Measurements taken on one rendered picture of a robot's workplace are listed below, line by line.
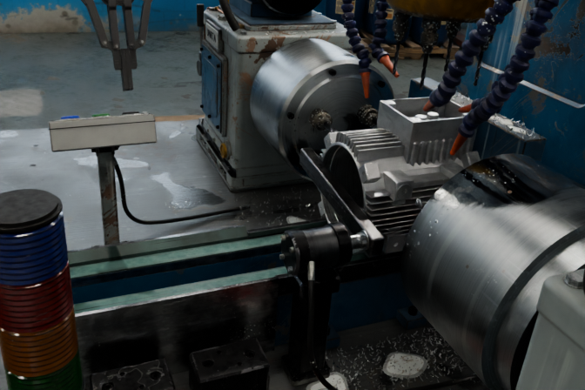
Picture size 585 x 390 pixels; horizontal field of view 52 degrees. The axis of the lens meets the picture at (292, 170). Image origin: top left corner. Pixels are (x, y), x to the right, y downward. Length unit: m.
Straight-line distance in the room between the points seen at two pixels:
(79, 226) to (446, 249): 0.80
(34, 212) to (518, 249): 0.45
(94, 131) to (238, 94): 0.37
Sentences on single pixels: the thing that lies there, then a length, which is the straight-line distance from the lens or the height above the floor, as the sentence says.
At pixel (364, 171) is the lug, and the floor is 1.08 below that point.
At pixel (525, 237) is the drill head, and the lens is 0.66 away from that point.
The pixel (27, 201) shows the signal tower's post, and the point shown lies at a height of 1.22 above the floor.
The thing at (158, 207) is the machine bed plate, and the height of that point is 0.80.
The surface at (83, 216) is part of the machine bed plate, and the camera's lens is 1.33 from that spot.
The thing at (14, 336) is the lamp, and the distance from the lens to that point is 0.54.
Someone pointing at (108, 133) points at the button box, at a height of 1.05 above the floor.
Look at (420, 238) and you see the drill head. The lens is 0.74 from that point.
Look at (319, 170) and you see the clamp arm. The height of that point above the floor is 1.05.
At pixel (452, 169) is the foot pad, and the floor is 1.07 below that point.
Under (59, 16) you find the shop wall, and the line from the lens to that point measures 6.40.
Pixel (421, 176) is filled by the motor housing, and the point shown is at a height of 1.06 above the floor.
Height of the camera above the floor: 1.45
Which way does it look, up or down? 25 degrees down
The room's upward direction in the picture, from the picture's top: 4 degrees clockwise
